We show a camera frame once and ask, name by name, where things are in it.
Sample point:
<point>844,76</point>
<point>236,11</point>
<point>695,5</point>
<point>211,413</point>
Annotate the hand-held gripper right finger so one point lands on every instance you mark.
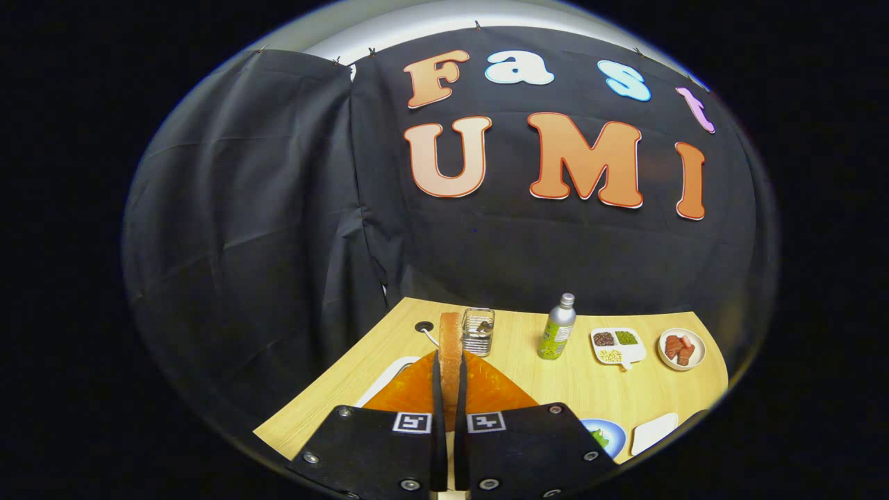
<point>461,451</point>

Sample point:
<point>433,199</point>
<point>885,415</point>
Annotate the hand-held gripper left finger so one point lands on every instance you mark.
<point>439,451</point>

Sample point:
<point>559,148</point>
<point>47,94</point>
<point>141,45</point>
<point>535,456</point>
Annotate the brown crust bread slice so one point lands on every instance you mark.
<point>450,361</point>

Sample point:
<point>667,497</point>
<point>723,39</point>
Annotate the green lettuce leaf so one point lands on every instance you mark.
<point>599,437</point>

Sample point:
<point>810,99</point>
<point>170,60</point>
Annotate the white toaster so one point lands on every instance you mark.
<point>389,378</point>

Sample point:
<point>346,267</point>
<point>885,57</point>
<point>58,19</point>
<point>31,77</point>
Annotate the green label metal bottle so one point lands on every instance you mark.
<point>553,337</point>

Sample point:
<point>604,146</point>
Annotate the blue round plate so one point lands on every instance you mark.
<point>616,437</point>

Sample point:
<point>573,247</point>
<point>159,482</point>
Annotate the pale yellow beans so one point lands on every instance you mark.
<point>610,355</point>

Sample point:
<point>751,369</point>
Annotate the dark brown beans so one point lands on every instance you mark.
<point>603,339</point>

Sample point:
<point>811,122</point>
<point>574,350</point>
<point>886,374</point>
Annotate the white square plate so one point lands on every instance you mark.
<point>653,434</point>

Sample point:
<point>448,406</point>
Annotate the white divided dish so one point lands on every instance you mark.
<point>635,353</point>

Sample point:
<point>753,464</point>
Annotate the green beans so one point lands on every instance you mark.
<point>626,337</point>

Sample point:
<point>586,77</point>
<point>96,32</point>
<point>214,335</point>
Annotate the white oval plate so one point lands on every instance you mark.
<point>699,355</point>

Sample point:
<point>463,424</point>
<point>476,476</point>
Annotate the black backdrop cloth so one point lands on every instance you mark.
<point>278,208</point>

